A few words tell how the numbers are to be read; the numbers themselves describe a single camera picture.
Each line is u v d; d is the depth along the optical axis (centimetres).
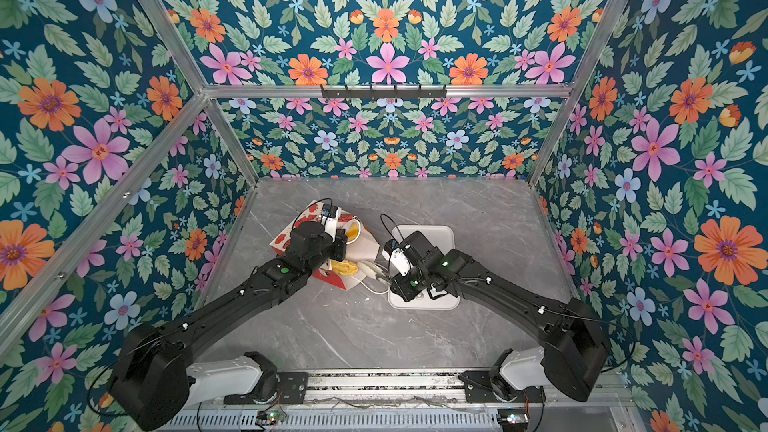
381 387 75
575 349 40
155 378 40
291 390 73
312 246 62
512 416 70
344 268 88
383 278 80
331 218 71
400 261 70
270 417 70
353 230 88
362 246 93
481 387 72
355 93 93
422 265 60
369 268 83
